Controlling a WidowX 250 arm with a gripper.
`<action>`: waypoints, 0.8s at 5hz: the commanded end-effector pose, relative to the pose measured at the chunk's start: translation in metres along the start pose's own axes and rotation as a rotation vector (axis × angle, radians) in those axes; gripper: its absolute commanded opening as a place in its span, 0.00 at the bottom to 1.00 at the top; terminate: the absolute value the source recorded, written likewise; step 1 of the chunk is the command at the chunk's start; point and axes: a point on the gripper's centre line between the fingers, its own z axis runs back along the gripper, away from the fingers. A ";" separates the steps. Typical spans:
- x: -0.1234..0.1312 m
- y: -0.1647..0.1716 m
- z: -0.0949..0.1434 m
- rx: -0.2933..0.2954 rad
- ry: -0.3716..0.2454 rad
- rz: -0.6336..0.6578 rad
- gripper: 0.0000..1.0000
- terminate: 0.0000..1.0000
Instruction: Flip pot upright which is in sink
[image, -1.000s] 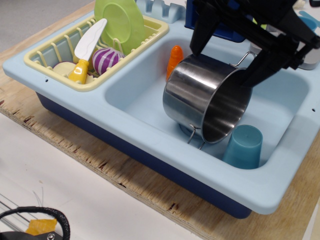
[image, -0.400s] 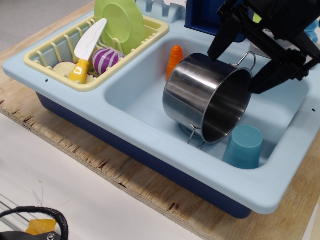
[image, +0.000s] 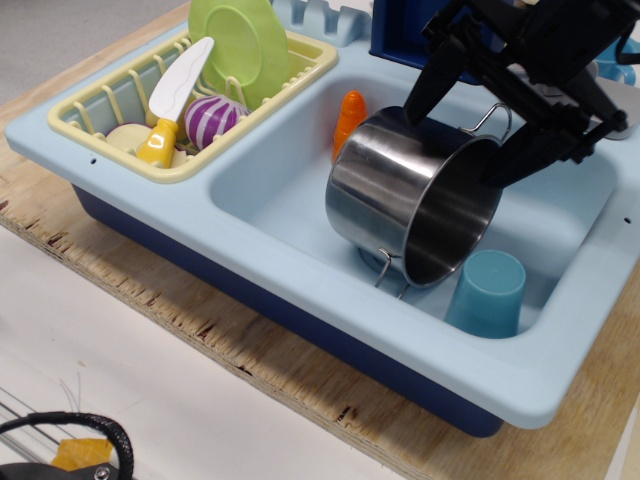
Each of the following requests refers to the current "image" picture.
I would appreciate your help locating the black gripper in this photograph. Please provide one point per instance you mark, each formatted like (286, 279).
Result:
(553, 41)

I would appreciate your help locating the stainless steel pot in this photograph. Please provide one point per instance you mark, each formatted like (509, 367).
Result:
(411, 197)

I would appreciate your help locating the light blue toy sink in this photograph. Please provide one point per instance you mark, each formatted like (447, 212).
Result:
(252, 222)

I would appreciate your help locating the dark blue plastic box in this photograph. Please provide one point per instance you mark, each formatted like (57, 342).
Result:
(397, 30)

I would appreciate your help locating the orange toy carrot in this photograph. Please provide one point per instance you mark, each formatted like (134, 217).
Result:
(353, 111)

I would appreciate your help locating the grey toy faucet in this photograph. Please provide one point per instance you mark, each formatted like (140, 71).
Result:
(623, 96)

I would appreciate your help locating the light blue utensil holder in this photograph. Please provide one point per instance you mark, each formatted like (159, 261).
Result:
(318, 20)

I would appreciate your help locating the teal plastic cup upside down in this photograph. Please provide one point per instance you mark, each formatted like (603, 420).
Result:
(488, 296)

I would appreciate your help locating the green plastic plate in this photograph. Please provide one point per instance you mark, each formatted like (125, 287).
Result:
(250, 59)

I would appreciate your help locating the purple striped toy onion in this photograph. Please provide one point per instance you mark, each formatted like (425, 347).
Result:
(211, 116)

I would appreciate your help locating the yellow dish drying rack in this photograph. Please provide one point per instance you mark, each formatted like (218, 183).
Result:
(165, 172)

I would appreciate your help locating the wooden plywood board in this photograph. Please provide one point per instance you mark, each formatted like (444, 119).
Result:
(208, 389)

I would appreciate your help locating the cream plastic plate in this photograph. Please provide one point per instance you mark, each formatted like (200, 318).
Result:
(128, 137)

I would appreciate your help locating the yellow tape piece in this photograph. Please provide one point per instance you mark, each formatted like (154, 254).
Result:
(75, 454)

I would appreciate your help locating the blue cup with handle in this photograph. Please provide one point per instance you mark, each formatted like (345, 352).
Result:
(610, 68)

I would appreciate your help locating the white knife yellow handle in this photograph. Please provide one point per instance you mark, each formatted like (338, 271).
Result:
(168, 100)

